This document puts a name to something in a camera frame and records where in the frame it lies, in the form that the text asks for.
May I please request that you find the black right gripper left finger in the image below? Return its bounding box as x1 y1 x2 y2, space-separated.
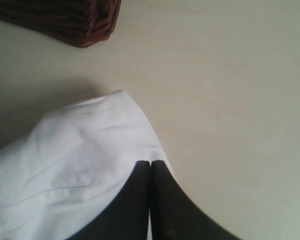
69 161 150 240

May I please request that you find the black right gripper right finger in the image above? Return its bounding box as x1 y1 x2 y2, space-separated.
150 160 238 240

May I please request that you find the white t-shirt with red lettering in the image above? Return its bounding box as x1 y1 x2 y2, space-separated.
0 90 168 240

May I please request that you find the brown wicker basket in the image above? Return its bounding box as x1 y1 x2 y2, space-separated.
0 0 122 48

